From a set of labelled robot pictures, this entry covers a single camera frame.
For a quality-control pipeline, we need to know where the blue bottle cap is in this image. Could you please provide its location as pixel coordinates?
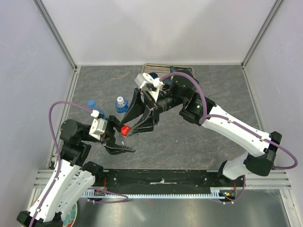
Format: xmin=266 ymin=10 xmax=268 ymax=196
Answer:
xmin=88 ymin=100 xmax=96 ymax=108

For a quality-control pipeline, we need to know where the metal tray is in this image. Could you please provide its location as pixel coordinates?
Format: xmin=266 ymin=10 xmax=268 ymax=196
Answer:
xmin=141 ymin=63 xmax=195 ymax=77

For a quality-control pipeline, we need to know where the blue star-shaped plate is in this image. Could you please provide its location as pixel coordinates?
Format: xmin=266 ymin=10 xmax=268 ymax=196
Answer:
xmin=163 ymin=66 xmax=194 ymax=85

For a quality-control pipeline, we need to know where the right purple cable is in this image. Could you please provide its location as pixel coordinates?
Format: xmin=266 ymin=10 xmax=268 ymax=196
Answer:
xmin=160 ymin=72 xmax=298 ymax=205

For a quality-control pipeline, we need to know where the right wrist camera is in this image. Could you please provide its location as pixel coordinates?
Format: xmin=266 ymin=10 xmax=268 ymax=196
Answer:
xmin=135 ymin=73 xmax=164 ymax=102

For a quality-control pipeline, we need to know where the clear unlabelled plastic bottle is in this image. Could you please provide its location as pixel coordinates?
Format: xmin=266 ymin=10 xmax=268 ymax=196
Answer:
xmin=119 ymin=134 xmax=129 ymax=146

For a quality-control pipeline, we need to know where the blue ceramic cup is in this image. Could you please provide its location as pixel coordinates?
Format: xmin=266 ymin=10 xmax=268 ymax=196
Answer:
xmin=149 ymin=72 xmax=158 ymax=79

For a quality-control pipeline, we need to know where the labelled clear water bottle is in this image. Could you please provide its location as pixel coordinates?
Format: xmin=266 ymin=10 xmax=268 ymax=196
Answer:
xmin=115 ymin=98 xmax=129 ymax=114

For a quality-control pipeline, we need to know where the red floral plate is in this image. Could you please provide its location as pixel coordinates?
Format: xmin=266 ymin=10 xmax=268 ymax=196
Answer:
xmin=63 ymin=203 xmax=78 ymax=227

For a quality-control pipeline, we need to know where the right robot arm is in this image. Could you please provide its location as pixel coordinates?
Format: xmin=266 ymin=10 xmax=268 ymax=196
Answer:
xmin=121 ymin=71 xmax=282 ymax=186

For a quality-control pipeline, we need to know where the purple cable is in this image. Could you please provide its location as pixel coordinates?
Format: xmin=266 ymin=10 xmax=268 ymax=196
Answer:
xmin=28 ymin=100 xmax=130 ymax=227
xmin=160 ymin=72 xmax=298 ymax=205

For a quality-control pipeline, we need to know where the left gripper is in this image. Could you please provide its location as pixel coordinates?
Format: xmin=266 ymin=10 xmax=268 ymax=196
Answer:
xmin=81 ymin=113 xmax=136 ymax=153

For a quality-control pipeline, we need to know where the white cable duct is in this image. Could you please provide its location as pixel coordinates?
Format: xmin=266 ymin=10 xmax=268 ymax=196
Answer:
xmin=80 ymin=189 xmax=241 ymax=201

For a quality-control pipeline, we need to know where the red bottle cap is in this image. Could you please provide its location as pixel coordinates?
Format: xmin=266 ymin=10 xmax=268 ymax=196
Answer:
xmin=121 ymin=125 xmax=131 ymax=137

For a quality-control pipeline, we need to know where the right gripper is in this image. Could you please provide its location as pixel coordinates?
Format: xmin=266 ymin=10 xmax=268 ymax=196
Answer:
xmin=120 ymin=87 xmax=187 ymax=137

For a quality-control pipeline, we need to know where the blue tinted plastic bottle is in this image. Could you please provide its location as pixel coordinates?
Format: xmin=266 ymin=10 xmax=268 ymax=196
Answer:
xmin=89 ymin=104 xmax=107 ymax=120

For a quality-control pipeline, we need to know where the white bottle cap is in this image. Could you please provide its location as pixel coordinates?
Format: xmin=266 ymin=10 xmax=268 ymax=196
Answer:
xmin=117 ymin=96 xmax=124 ymax=105

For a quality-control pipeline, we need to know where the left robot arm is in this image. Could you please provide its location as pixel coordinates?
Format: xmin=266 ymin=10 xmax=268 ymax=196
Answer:
xmin=17 ymin=116 xmax=134 ymax=227

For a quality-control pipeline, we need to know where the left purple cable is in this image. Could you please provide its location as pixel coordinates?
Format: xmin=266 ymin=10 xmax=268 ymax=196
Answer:
xmin=28 ymin=100 xmax=130 ymax=227

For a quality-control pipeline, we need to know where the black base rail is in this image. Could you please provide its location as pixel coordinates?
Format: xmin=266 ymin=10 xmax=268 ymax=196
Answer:
xmin=101 ymin=168 xmax=225 ymax=195

